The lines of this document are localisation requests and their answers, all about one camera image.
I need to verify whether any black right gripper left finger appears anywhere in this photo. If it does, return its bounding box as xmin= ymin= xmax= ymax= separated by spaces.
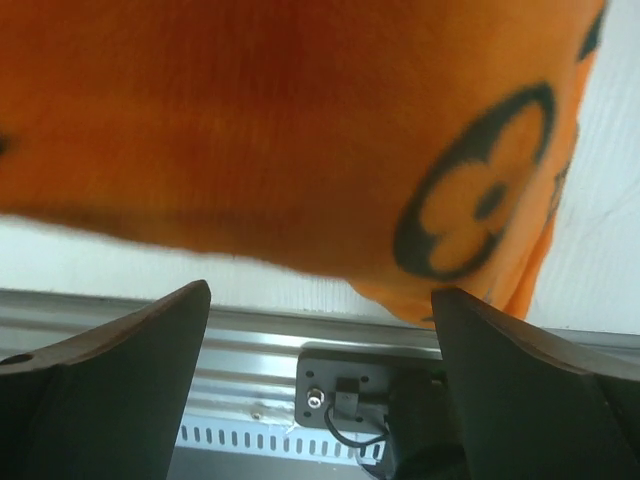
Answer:
xmin=1 ymin=280 xmax=211 ymax=479

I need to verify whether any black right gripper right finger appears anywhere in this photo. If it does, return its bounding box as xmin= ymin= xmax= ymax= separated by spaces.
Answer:
xmin=431 ymin=288 xmax=639 ymax=479

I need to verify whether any orange patterned plush pillowcase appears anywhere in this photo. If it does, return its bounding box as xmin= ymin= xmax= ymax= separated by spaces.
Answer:
xmin=1 ymin=1 xmax=607 ymax=324

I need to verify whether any aluminium front rail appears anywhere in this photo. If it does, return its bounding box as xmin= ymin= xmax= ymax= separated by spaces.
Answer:
xmin=0 ymin=287 xmax=640 ymax=426

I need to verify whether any white slotted cable duct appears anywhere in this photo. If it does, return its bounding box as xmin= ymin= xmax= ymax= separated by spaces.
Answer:
xmin=176 ymin=420 xmax=385 ymax=466

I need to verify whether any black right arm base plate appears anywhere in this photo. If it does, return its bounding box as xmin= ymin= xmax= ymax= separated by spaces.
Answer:
xmin=294 ymin=347 xmax=445 ymax=435

